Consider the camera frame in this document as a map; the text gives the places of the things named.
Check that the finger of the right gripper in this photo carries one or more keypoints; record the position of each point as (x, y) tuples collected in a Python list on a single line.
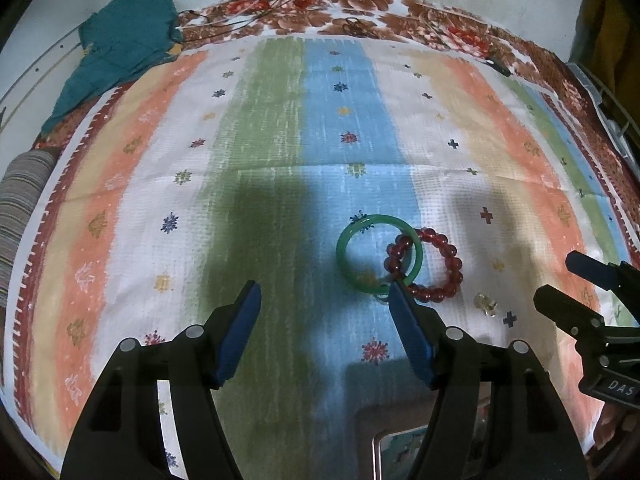
[(620, 277), (568, 314)]

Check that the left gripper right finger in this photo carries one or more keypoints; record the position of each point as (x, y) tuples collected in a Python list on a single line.
[(416, 327)]

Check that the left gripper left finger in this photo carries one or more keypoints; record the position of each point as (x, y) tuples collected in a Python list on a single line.
[(241, 318)]

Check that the green jade bangle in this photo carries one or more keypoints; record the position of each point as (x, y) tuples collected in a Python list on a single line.
[(377, 249)]

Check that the person right hand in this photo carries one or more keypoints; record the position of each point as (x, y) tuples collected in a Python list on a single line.
[(612, 418)]

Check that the silver metal tin box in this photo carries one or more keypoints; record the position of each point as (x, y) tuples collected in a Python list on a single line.
[(389, 436)]

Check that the striped colourful woven mat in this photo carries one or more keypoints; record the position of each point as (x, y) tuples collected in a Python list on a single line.
[(320, 352)]

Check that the mustard brown hanging garment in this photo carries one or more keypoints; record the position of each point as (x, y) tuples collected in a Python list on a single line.
[(606, 40)]

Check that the grey striped pillow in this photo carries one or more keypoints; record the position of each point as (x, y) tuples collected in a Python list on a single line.
[(21, 188)]

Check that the small black device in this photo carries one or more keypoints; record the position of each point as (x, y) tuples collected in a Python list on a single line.
[(498, 67)]

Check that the teal folded cloth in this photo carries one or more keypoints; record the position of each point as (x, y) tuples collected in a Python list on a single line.
[(120, 43)]

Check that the dark tangled item on bedsheet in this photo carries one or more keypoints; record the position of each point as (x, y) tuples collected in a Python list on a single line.
[(353, 27)]

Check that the floral red brown bedsheet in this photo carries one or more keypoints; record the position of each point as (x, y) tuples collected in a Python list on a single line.
[(400, 15)]

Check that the white wire rack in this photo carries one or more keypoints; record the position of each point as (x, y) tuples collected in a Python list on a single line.
[(622, 126)]

